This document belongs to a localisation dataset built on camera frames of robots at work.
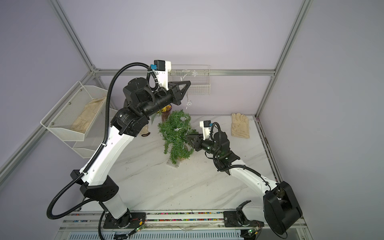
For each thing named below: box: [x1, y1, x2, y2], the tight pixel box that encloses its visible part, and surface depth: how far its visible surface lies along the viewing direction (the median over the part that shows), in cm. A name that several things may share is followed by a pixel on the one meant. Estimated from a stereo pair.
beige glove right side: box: [231, 112, 250, 139], surface depth 117 cm
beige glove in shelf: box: [70, 96, 107, 134], surface depth 80 cm
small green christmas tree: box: [157, 109, 199, 164], surface depth 78 cm
